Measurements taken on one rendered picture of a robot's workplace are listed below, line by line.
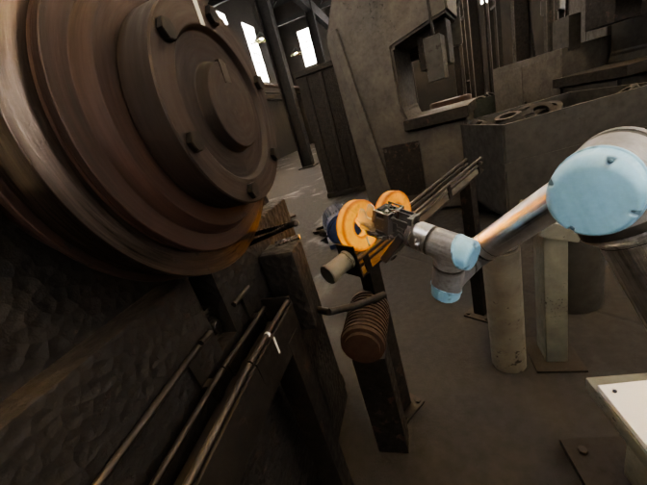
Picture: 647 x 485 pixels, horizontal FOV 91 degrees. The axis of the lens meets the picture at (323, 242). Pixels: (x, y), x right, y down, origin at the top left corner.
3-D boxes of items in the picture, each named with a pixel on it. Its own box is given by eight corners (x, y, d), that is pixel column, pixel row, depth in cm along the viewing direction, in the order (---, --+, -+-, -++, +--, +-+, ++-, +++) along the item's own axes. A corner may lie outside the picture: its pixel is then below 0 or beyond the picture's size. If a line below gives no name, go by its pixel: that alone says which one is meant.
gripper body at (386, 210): (387, 199, 89) (425, 212, 81) (386, 226, 93) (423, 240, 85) (369, 210, 84) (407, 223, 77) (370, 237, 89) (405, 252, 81)
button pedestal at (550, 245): (539, 378, 116) (533, 223, 95) (519, 335, 137) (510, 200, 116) (591, 377, 111) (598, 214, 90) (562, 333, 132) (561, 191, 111)
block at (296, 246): (282, 333, 88) (253, 256, 80) (292, 316, 95) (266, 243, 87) (318, 330, 84) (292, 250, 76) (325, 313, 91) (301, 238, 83)
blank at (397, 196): (368, 205, 99) (375, 205, 97) (396, 182, 107) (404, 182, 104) (382, 245, 106) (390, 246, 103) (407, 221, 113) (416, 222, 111)
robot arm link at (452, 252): (463, 281, 72) (468, 250, 67) (421, 262, 79) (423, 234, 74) (479, 264, 76) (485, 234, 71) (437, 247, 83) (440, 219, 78)
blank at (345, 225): (328, 214, 91) (336, 214, 88) (363, 191, 99) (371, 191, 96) (346, 259, 96) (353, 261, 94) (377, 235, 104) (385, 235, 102)
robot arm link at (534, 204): (639, 97, 54) (457, 238, 94) (623, 113, 48) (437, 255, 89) (700, 143, 51) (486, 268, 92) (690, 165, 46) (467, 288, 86)
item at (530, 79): (532, 144, 442) (530, 58, 405) (607, 148, 339) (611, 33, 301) (497, 155, 442) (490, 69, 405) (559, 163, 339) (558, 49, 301)
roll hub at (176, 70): (185, 238, 40) (63, -30, 30) (271, 184, 64) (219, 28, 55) (221, 230, 38) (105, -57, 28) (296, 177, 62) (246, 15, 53)
